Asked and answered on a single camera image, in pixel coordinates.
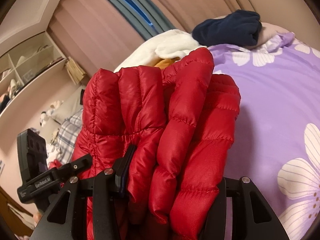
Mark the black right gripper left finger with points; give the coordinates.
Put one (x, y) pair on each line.
(66, 216)

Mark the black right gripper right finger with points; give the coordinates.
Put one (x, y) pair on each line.
(252, 216)

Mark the red puffer jacket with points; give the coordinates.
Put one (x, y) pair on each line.
(181, 120)
(54, 164)

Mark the person left hand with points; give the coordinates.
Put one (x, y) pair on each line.
(37, 216)

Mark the folded red puffer jacket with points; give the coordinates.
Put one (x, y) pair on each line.
(54, 164)

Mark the white striped garment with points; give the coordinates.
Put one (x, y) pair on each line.
(53, 153)

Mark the plaid grey pillow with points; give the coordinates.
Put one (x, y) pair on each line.
(67, 136)

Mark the panda plush toy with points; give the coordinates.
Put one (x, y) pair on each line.
(45, 115)

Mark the purple floral bed sheet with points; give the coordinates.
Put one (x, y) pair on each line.
(277, 130)

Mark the black garment on pillow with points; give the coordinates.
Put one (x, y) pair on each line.
(82, 96)

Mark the beige fringed hanging cloth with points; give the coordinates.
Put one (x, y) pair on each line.
(75, 72)

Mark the orange folded garment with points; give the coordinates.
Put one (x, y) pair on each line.
(164, 63)

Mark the white fleece garment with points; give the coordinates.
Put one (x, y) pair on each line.
(168, 45)

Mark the navy blue fleece garment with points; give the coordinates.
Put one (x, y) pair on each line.
(240, 28)

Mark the teal window curtain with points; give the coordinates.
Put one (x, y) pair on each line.
(144, 16)

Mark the white wall shelf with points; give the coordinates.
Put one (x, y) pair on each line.
(30, 65)

